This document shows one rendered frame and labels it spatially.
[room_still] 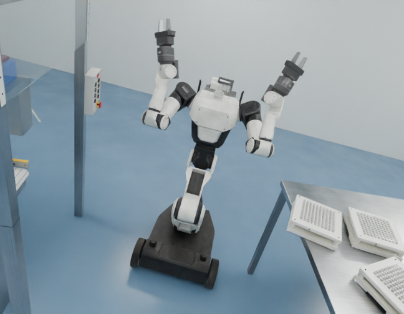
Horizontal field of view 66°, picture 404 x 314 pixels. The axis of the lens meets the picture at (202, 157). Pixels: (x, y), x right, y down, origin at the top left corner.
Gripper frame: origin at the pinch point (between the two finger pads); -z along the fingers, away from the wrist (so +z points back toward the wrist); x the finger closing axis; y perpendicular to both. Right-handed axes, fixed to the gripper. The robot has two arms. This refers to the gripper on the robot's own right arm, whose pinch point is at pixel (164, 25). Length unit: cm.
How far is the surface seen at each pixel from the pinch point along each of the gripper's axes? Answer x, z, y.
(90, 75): -54, 23, 10
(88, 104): -61, 40, 9
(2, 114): 7, 40, 83
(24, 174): -32, 69, 63
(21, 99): -16, 36, 67
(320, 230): 77, 100, -21
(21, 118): -18, 43, 67
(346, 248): 87, 110, -32
